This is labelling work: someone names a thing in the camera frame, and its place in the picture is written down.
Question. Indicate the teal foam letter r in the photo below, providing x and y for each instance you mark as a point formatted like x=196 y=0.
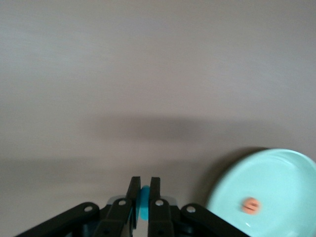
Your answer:
x=144 y=202

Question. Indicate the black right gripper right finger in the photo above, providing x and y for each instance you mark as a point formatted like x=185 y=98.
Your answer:
x=163 y=219

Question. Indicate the orange foam letter e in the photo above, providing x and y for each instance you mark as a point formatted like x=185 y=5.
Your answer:
x=247 y=208

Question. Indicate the pale green plate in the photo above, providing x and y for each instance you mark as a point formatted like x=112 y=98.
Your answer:
x=271 y=177

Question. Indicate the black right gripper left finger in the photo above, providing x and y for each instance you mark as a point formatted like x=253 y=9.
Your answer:
x=113 y=219

